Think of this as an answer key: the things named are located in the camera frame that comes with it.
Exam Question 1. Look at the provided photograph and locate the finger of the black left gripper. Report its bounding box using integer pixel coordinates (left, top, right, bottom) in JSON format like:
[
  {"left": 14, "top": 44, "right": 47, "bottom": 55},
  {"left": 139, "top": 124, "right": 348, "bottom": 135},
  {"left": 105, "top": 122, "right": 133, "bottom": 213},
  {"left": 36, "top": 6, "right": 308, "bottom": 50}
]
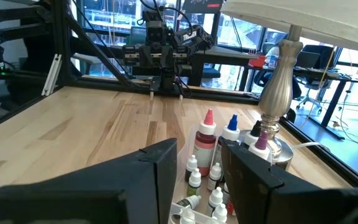
[
  {"left": 177, "top": 67, "right": 185, "bottom": 101},
  {"left": 147, "top": 65, "right": 155, "bottom": 100}
]

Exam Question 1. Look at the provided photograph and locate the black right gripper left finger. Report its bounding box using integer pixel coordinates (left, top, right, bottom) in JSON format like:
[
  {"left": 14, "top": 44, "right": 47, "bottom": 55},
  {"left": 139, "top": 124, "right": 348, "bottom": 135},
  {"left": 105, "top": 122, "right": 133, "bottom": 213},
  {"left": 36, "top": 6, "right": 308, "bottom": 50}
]
[{"left": 0, "top": 138, "right": 178, "bottom": 224}]

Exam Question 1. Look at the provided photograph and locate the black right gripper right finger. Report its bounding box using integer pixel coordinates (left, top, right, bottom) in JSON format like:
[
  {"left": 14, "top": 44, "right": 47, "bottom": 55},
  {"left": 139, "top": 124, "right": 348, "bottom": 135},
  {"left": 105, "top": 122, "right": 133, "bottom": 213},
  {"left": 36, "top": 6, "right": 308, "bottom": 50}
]
[{"left": 221, "top": 138, "right": 358, "bottom": 224}]

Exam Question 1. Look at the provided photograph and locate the small orange food coloring bottle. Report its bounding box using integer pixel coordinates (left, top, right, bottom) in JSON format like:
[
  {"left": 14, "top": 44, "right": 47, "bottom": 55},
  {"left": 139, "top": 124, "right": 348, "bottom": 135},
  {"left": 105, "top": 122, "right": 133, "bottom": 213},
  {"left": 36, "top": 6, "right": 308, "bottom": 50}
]
[{"left": 227, "top": 200, "right": 237, "bottom": 217}]

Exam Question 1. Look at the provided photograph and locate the small purple food coloring bottle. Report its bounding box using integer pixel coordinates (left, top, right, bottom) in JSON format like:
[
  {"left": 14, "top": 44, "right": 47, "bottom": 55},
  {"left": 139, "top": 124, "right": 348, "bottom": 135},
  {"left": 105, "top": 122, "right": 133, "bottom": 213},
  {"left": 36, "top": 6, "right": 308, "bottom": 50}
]
[{"left": 206, "top": 186, "right": 224, "bottom": 217}]

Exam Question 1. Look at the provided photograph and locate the small black food coloring bottle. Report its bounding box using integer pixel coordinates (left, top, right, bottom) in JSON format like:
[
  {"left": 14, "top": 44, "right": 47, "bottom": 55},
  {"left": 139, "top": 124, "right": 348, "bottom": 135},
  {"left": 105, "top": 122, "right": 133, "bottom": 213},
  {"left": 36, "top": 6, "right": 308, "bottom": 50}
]
[{"left": 211, "top": 203, "right": 229, "bottom": 224}]

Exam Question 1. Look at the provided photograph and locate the large purple food coloring bottle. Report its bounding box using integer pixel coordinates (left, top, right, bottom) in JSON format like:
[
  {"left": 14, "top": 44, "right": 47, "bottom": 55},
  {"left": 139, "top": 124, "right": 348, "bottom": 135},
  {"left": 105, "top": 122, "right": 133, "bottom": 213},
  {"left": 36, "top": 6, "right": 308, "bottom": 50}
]
[{"left": 247, "top": 130, "right": 273, "bottom": 164}]

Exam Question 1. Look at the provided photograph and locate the large pink food coloring bottle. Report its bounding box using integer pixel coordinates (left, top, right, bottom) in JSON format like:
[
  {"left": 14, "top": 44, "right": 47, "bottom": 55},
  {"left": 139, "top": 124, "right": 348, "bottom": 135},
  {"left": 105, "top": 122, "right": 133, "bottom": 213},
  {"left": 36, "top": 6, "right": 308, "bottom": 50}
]
[{"left": 193, "top": 108, "right": 217, "bottom": 177}]

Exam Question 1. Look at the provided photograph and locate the large black food coloring bottle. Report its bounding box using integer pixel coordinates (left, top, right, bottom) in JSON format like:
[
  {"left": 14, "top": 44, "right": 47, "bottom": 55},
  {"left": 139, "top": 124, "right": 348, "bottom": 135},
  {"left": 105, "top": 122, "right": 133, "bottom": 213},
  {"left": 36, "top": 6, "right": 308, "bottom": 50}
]
[{"left": 243, "top": 120, "right": 262, "bottom": 147}]

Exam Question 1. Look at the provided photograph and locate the large blue food coloring bottle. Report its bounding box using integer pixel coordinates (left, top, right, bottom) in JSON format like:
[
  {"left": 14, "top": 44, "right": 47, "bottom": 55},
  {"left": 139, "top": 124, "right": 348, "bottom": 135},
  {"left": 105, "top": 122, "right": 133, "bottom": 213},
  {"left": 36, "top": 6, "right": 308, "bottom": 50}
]
[{"left": 213, "top": 114, "right": 241, "bottom": 175}]

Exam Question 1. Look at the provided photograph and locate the clear plastic bin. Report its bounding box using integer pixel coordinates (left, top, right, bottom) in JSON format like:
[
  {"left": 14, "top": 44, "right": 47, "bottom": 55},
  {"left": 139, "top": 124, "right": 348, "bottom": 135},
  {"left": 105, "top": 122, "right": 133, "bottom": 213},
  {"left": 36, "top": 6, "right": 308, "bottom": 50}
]
[{"left": 168, "top": 123, "right": 279, "bottom": 224}]

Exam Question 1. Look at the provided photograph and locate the small dark blue coloring bottle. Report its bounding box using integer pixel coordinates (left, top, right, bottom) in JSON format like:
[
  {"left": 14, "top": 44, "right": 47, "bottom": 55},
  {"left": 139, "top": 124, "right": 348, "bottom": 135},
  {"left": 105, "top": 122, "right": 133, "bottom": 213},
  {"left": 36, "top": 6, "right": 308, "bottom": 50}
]
[{"left": 184, "top": 154, "right": 198, "bottom": 183}]

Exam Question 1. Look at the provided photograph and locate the large window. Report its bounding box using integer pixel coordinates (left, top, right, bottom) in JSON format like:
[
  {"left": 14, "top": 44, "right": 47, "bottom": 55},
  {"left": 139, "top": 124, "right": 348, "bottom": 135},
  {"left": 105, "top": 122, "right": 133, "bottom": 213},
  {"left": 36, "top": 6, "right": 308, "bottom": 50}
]
[{"left": 73, "top": 0, "right": 358, "bottom": 103}]

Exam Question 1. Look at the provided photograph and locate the black office desk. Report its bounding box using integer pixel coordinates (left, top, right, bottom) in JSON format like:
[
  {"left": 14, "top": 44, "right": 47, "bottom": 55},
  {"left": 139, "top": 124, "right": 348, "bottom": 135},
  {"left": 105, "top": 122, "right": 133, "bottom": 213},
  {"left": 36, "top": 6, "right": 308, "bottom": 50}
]
[
  {"left": 194, "top": 46, "right": 259, "bottom": 91},
  {"left": 292, "top": 67, "right": 358, "bottom": 141}
]

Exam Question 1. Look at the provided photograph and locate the red box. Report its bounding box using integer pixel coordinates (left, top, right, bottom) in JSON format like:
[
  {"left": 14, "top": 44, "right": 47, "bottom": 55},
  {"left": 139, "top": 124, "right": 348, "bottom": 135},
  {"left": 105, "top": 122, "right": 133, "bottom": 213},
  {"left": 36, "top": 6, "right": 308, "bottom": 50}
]
[{"left": 247, "top": 54, "right": 267, "bottom": 68}]

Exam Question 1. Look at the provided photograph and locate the silver table lamp white shade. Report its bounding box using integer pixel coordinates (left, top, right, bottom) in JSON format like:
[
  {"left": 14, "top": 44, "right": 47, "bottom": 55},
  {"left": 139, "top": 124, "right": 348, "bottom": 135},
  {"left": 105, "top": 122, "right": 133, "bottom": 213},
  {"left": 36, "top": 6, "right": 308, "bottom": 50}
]
[{"left": 221, "top": 0, "right": 358, "bottom": 171}]

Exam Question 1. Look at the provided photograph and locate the black office chair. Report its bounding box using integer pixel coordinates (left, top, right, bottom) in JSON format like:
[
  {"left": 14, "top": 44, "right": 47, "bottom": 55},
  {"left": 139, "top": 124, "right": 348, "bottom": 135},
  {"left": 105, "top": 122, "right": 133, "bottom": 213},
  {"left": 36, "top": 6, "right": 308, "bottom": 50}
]
[{"left": 295, "top": 44, "right": 341, "bottom": 110}]

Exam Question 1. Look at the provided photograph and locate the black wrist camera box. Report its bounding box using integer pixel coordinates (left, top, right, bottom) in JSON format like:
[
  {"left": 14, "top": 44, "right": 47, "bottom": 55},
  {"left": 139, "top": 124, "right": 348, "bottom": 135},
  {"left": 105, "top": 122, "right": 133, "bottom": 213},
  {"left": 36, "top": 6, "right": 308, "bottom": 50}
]
[{"left": 145, "top": 11, "right": 165, "bottom": 44}]

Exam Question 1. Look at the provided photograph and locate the white lamp cable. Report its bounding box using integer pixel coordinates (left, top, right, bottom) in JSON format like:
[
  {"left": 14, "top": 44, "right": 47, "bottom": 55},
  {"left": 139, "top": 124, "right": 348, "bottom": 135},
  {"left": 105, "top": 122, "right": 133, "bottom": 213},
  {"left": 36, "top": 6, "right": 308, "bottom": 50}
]
[{"left": 290, "top": 141, "right": 323, "bottom": 150}]

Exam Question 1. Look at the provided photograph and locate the white metal bracket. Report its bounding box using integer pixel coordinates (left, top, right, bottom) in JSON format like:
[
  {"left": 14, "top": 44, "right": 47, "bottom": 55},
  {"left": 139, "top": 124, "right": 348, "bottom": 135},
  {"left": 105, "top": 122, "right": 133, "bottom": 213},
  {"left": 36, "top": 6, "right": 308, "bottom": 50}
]
[{"left": 41, "top": 54, "right": 63, "bottom": 97}]

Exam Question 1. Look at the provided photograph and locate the yellow hanging cord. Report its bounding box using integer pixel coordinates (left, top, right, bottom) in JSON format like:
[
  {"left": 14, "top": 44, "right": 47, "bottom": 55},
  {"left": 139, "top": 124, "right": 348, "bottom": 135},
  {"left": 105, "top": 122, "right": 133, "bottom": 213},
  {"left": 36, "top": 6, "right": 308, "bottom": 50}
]
[{"left": 296, "top": 46, "right": 335, "bottom": 128}]

